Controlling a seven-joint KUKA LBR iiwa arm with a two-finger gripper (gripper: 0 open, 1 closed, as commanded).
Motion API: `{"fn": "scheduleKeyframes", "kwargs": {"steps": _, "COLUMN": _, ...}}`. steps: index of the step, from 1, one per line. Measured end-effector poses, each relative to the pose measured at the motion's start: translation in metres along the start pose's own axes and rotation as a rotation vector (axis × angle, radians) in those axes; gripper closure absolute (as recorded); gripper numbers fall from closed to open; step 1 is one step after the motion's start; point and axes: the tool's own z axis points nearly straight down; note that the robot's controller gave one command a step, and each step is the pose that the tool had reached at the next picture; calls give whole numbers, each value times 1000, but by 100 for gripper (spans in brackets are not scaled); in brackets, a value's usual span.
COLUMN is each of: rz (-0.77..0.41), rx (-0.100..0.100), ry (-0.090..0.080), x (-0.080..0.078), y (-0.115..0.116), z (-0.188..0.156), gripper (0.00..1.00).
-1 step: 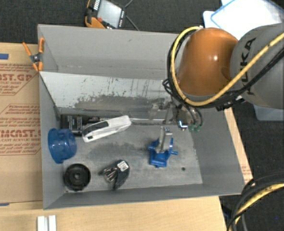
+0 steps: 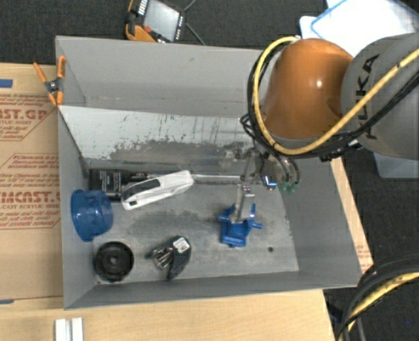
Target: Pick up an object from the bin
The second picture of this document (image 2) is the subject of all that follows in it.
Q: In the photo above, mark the black box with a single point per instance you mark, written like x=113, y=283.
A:
x=104, y=183

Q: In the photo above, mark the black round disc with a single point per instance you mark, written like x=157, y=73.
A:
x=113, y=261

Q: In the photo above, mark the blue plastic cup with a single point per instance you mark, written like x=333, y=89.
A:
x=88, y=215

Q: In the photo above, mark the black key fob with keys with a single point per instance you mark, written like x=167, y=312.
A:
x=179, y=258

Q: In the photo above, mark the white and black handheld device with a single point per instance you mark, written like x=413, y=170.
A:
x=160, y=188

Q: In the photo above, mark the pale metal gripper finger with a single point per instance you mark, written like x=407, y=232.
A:
x=240, y=206
x=250, y=204

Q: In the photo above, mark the grey metal bin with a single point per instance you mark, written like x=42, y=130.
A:
x=202, y=84

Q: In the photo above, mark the brown cardboard board red print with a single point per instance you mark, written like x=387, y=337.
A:
x=25, y=254

